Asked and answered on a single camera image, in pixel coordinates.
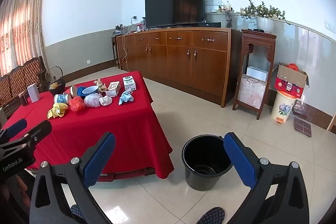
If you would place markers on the red tablecloth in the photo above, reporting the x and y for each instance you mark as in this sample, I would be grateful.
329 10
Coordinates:
105 132

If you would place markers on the red paper cup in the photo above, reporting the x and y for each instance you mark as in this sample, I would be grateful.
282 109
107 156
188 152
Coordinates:
73 90

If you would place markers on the floral lidded waste bin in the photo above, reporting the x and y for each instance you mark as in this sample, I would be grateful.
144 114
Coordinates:
282 108

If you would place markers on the black plastic bucket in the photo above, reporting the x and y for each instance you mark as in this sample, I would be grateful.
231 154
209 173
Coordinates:
207 179

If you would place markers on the blue cloth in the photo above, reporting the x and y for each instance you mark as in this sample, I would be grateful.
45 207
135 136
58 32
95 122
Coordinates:
80 89

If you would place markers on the black remote control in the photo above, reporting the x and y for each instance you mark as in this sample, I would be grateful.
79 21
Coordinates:
256 30

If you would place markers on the glass vase with sticks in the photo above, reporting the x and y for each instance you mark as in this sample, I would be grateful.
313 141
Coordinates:
229 19

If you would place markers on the dark brown cup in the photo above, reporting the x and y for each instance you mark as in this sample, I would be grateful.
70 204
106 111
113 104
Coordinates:
23 99

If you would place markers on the red plastic bag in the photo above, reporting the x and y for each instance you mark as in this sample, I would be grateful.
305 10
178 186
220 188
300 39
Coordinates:
77 103

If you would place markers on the blue plastic cup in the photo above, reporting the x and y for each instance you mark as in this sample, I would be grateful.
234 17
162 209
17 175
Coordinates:
90 91

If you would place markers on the pink gift bag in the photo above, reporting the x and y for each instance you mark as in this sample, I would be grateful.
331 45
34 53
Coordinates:
252 94

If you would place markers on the white tissue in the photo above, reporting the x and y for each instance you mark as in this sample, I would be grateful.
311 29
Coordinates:
105 100

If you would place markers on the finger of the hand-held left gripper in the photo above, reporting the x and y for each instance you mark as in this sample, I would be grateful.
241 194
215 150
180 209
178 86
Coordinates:
39 132
17 128

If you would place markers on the blue patterned paper cup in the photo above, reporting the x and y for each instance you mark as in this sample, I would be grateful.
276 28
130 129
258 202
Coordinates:
61 98

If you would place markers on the green and white milk carton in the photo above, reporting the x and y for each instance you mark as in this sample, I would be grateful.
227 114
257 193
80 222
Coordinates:
130 83

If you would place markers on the black iron teapot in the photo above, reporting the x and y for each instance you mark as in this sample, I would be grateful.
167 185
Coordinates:
55 83

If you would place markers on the wooden bench sofa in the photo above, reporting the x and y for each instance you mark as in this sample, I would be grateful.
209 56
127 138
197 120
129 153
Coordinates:
18 79

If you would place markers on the white flat box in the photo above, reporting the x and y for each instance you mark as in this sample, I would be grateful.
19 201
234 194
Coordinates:
257 74

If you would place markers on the black flat television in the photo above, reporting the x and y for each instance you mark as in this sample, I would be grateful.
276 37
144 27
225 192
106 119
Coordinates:
174 3

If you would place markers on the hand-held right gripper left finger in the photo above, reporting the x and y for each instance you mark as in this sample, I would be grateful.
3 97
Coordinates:
98 158

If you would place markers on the carved wooden plant stand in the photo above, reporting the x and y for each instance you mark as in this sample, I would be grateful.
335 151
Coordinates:
262 40

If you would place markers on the small potted plant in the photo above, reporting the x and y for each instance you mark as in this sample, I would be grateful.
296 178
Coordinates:
120 27

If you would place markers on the wall power strip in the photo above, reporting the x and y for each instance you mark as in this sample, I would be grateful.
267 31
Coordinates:
213 2

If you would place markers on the pale grey canister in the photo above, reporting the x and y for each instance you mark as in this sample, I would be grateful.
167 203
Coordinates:
33 93

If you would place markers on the orange plastic bag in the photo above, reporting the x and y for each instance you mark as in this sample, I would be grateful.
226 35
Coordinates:
293 67

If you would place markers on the crumpled brown paper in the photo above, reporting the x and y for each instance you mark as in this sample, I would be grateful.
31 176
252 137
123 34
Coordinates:
101 86

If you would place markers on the leafy plant in white pot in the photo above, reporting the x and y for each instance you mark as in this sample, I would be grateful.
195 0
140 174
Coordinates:
263 20

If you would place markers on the white wall switch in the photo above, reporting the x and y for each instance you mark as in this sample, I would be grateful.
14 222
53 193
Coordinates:
328 24

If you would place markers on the patterned beige curtain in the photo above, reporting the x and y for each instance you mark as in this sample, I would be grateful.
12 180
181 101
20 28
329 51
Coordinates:
19 27

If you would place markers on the long wooden sideboard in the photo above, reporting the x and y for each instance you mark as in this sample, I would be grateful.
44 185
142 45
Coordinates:
181 56

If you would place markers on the black set-top box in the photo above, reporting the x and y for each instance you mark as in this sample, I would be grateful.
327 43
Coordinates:
209 24

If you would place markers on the blue face mask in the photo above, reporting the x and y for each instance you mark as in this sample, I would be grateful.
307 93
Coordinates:
126 98

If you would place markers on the blue patterned slipper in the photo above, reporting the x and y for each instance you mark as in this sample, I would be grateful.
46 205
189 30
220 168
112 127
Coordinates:
211 215
78 211

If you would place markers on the red cardboard box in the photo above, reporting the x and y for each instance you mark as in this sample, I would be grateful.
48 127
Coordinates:
290 82

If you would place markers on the red and white milk carton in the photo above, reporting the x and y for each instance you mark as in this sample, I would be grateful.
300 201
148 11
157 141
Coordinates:
113 88

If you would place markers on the clear plastic bag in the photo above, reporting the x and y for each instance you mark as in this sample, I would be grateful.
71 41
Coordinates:
92 100

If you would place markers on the yellow cloth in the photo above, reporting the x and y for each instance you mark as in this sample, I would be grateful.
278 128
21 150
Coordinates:
57 109

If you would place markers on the row of small bottles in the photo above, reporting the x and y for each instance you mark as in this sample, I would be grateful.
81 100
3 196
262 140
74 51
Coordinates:
225 6

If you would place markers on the dark floor scale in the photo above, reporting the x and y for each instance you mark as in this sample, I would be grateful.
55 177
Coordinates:
303 127

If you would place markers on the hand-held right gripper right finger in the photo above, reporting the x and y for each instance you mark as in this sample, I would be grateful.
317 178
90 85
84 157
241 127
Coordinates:
240 161

